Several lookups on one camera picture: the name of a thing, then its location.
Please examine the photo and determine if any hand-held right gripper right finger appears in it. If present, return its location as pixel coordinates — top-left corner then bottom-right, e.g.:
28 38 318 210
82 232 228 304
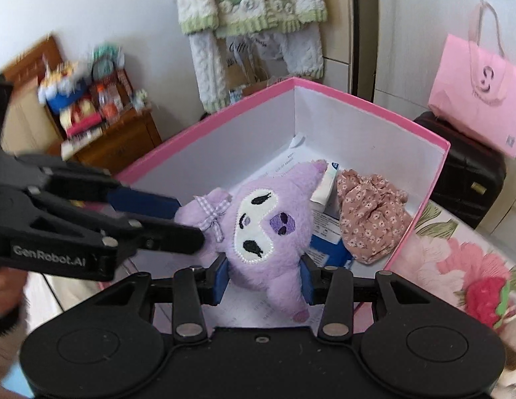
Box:
300 253 440 341

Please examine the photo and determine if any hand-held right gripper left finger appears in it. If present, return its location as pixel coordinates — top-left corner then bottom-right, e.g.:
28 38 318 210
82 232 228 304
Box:
91 253 230 340

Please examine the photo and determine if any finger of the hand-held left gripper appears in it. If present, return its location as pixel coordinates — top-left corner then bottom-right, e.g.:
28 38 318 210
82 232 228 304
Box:
28 204 207 255
14 153 182 221

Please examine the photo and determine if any purple plush toy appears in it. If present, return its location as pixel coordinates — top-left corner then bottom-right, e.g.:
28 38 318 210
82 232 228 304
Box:
174 160 330 324

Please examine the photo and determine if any pink floral scrunchie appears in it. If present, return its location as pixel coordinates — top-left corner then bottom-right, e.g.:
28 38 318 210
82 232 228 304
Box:
336 169 413 264

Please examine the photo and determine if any pink cardboard box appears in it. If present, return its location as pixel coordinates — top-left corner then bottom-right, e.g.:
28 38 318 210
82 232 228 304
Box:
97 76 451 330

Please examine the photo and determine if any person's left forearm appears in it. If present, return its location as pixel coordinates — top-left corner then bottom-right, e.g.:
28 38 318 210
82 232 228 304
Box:
0 311 37 399

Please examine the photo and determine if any person's left hand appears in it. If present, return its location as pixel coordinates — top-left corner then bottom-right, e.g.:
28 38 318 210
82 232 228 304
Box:
0 267 28 316

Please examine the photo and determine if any wooden nightstand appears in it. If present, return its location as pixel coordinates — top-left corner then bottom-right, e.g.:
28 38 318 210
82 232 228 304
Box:
3 34 164 176

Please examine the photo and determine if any floral tablecloth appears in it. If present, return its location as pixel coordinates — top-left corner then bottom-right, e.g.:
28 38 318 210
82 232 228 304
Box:
385 199 516 399

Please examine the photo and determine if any teal round item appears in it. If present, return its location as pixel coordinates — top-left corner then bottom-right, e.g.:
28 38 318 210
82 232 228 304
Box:
90 43 126 82

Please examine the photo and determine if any red strawberry plush toy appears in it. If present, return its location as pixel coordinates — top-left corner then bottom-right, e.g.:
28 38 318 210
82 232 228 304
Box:
465 277 511 330

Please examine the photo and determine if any black suitcase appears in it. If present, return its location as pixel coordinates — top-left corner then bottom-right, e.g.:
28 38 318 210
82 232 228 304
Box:
413 110 509 230

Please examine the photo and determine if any green white knitted sweater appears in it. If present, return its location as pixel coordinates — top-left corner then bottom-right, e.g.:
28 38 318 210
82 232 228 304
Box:
187 28 326 114

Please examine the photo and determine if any pink tote bag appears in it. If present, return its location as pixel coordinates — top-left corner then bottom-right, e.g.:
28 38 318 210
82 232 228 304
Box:
428 2 516 159

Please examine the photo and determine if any beige cabinet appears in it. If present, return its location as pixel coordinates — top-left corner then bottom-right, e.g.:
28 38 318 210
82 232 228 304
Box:
323 0 355 93

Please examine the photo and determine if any grey wardrobe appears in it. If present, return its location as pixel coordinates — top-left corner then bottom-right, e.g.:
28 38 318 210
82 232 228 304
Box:
376 0 516 258

